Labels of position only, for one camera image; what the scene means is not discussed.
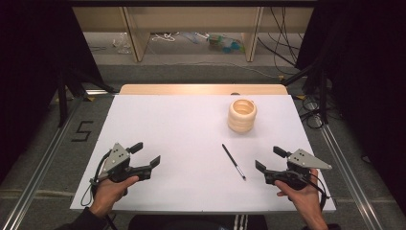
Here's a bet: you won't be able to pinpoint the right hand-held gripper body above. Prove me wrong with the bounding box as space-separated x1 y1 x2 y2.
263 149 333 192

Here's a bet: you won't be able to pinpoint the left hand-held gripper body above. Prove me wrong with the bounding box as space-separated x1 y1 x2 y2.
97 142 153 184

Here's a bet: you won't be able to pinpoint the black pen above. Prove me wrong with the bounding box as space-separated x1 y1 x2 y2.
221 143 247 182

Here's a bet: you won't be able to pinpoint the beige ribbed pen holder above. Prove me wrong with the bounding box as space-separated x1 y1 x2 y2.
227 98 259 135

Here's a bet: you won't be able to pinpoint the person's right hand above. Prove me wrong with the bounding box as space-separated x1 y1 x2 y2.
275 168 322 215

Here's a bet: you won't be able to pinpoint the person's left hand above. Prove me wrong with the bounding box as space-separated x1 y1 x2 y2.
89 174 141 219

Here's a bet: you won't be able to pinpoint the white board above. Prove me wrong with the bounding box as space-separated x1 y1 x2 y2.
69 94 337 215

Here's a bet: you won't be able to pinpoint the black tripod stand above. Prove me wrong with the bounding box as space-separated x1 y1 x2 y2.
281 60 331 127
56 67 117 129

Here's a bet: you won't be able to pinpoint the person's black striped pants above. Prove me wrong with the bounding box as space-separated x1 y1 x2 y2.
127 214 270 230

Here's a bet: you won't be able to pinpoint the wooden table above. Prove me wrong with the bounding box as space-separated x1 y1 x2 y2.
118 83 289 97

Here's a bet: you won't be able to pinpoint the black curtain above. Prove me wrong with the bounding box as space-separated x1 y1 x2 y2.
295 0 406 224
0 0 108 185

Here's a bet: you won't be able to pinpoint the clear plastic bottle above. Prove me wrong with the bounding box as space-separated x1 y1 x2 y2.
111 31 133 56

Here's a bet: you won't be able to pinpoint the green and blue plastic bottles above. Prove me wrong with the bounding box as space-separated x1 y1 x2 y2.
206 33 246 55

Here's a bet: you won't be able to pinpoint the beige wooden shelf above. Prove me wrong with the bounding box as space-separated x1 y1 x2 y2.
72 6 316 63

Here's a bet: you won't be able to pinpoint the left hand-held gripper cable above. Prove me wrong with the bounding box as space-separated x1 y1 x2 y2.
79 149 112 208

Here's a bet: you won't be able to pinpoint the hand-held gripper cable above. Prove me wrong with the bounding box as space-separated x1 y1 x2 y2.
305 172 330 213
79 149 112 208

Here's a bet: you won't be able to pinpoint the right hand-held gripper cable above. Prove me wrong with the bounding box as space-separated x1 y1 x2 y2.
305 172 330 213

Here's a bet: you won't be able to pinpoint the coiled black floor cables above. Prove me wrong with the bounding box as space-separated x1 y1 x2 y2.
298 97 330 130

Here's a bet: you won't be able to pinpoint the aluminium floor rail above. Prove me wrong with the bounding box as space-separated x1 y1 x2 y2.
304 97 386 230
0 97 84 230

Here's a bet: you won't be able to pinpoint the hanging black cables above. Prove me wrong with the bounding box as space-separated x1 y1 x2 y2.
256 7 305 77

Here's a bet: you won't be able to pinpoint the white cord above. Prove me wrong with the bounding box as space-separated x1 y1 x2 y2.
150 31 180 43

